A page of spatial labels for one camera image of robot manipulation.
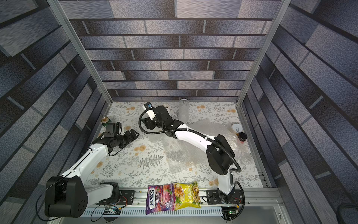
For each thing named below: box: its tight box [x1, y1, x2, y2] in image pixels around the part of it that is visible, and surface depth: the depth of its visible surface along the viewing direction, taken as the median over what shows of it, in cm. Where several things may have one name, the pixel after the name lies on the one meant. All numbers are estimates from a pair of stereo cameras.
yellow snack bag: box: [173, 182, 202, 211], surface depth 73 cm
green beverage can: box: [101, 116, 112, 127], surface depth 97 cm
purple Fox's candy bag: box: [145, 182, 175, 215], surface depth 73 cm
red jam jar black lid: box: [235, 132, 248, 145], surface depth 92 cm
